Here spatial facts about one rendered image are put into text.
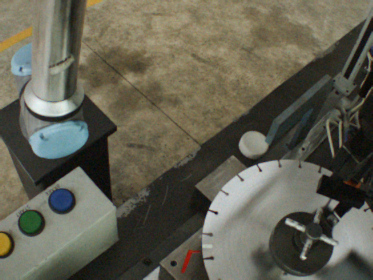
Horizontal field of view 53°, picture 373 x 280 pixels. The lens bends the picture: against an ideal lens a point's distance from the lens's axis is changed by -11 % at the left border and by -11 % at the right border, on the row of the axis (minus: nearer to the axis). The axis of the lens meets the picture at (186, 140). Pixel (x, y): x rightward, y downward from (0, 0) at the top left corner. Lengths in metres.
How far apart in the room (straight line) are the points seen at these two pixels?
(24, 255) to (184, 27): 2.02
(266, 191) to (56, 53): 0.41
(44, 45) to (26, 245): 0.33
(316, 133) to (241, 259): 0.53
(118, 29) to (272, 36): 0.95
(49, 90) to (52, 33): 0.12
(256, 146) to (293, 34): 1.78
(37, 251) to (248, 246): 0.34
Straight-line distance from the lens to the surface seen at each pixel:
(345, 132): 0.91
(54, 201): 0.71
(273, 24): 2.72
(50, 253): 0.68
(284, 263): 0.64
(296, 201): 0.70
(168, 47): 2.34
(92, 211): 0.70
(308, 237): 0.62
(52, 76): 0.67
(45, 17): 0.60
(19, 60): 0.85
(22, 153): 0.98
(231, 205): 0.67
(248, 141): 0.98
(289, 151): 1.01
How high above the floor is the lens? 1.53
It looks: 53 degrees down
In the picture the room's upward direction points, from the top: 11 degrees clockwise
